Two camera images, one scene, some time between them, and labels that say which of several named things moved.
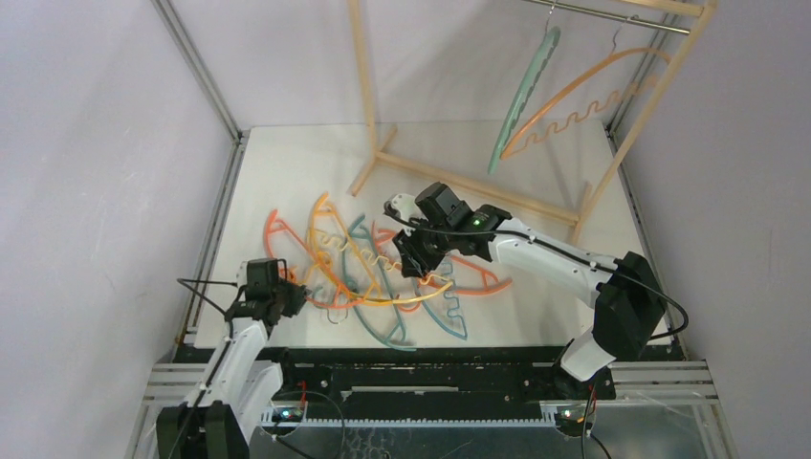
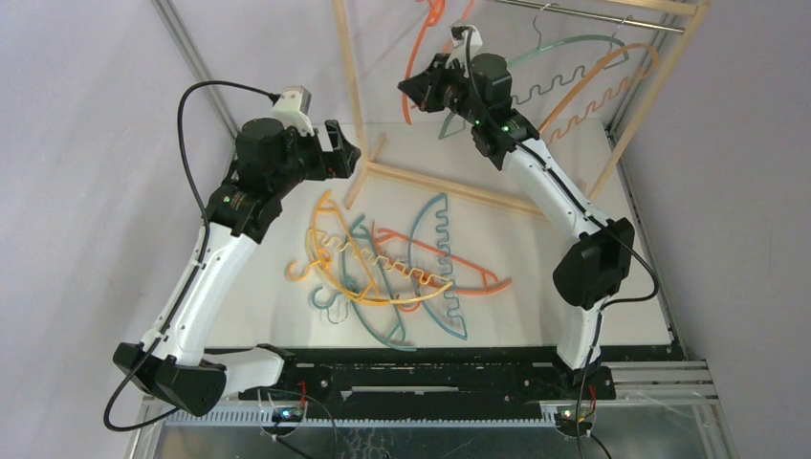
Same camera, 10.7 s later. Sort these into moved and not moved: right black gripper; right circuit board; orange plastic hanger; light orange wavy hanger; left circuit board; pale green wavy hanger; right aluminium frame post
Moved: orange plastic hanger; right black gripper; light orange wavy hanger; pale green wavy hanger
Not moved: left circuit board; right aluminium frame post; right circuit board
